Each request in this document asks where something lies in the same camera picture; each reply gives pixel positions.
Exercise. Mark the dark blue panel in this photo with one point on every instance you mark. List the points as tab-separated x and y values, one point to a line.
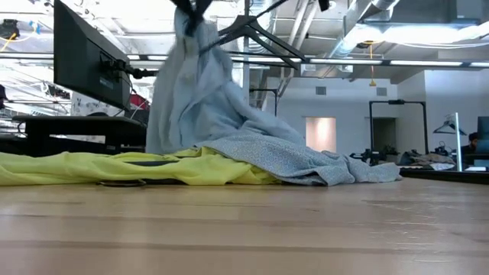
483	130

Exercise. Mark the black ceiling-hung device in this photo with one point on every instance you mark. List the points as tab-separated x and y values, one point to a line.
8	28

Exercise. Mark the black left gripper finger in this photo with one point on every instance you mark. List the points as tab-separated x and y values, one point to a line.
203	7
187	11

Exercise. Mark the yellow hanging pendant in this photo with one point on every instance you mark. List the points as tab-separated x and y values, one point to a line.
372	82

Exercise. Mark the dark grey desk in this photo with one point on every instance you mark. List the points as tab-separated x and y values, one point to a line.
95	128

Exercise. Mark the grey wall vent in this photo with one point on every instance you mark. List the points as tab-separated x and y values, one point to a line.
321	90
381	91

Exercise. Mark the person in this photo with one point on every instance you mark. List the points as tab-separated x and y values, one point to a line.
473	137

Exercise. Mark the black computer monitor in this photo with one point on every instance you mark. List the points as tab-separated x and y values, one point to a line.
84	57

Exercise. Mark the grey clothes pile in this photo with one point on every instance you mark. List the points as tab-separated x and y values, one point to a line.
428	158

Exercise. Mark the blue patterned button shirt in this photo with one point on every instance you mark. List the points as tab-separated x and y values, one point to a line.
267	160

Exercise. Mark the white pole stand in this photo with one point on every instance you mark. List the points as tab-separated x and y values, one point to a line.
458	153

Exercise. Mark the black clothes hanger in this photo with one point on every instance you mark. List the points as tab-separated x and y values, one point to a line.
275	38

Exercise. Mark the lit doorway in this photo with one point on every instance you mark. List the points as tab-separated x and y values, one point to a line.
321	133

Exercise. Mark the yellow t-shirt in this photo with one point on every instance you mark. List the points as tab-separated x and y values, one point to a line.
76	168

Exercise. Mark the silver rack pole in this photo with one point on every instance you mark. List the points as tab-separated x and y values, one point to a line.
247	72

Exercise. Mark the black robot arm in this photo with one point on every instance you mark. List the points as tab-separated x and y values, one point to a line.
370	156

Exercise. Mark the black clothes rack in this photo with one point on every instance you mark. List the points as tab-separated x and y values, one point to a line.
263	89

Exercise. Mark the black table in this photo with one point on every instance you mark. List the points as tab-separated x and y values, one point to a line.
439	176

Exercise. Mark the black metal frame rack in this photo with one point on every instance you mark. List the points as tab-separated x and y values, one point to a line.
397	102

